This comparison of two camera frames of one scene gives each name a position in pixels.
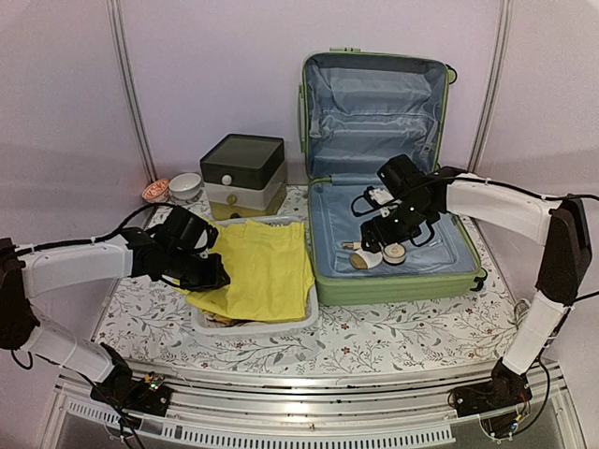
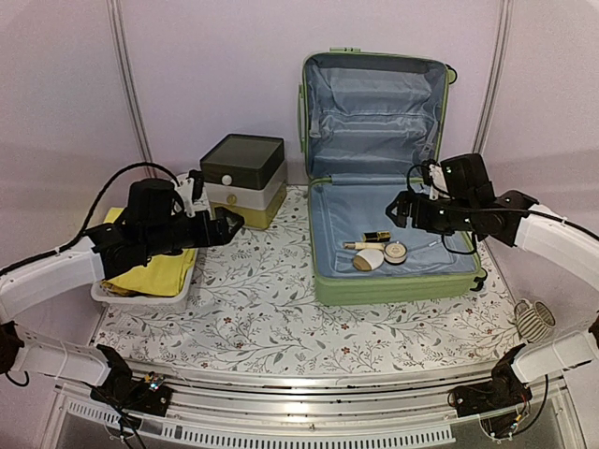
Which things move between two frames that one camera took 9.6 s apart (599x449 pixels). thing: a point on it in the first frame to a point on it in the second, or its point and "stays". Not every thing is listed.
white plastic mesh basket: (202, 324) to (121, 303)
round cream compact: (394, 253) stays
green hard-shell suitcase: (358, 108) stays
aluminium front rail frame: (384, 404) stays
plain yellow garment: (269, 269) to (163, 275)
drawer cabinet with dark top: (243, 176) stays
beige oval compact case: (363, 259) stays
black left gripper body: (193, 276) to (163, 238)
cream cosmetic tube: (351, 245) stays
